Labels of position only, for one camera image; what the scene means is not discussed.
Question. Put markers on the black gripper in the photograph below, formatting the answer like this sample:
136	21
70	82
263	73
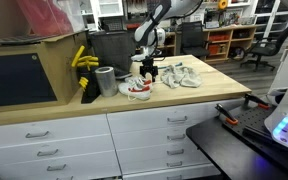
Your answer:
149	62

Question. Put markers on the white red sneaker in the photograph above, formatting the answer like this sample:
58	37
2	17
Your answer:
137	81
134	90

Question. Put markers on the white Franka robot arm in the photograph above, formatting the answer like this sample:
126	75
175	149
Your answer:
182	7

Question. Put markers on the dark grey shoe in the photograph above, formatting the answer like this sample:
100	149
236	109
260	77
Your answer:
122	74

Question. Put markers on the teal marker pen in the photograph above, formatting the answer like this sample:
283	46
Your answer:
172	64

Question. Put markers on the grey crumpled cloth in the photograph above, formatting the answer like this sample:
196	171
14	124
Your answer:
180	76

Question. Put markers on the silver metal cylinder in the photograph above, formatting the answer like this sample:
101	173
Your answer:
106	81

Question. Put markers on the dark grey fabric bag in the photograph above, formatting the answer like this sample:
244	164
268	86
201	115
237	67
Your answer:
112	50

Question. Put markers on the black mesh office chair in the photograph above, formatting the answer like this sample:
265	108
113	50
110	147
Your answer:
194	40

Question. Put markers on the black tool holder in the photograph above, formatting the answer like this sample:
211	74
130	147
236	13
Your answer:
91	88

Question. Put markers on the orange storage bin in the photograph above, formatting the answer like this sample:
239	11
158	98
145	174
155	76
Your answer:
214	49

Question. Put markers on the white glass door cabinet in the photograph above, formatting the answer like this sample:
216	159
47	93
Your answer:
109	8

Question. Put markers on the large cardboard box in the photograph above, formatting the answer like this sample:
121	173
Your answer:
62	73

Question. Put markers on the white drawer cabinet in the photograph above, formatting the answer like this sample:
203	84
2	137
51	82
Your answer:
84	143

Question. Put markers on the yellow tape roll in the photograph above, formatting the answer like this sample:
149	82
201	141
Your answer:
222	4

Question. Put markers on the black side table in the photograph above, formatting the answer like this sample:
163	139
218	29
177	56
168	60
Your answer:
224	153

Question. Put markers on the black perforated breadboard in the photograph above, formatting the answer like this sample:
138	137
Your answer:
250	123

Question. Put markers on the pink translucent storage bin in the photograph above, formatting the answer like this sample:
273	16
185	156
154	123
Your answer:
44	16

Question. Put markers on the black swivel office chair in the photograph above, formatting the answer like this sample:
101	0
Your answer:
267	48

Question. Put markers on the white metal shelving rack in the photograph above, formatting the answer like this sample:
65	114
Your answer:
267	20

